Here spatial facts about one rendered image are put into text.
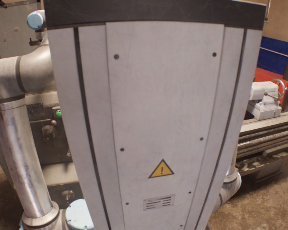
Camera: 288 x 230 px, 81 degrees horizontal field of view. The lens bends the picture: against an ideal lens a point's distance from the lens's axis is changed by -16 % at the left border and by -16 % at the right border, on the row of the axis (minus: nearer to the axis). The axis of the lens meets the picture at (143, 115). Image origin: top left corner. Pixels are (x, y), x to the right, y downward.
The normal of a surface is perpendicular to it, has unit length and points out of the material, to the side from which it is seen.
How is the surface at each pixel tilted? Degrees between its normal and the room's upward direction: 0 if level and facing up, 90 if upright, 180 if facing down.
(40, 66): 72
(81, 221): 5
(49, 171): 32
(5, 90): 77
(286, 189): 0
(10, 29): 90
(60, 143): 90
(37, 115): 90
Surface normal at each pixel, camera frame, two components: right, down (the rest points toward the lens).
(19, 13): 0.25, 0.47
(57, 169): 0.14, -0.49
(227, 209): 0.00, -0.87
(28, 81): 0.47, 0.53
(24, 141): 0.88, 0.07
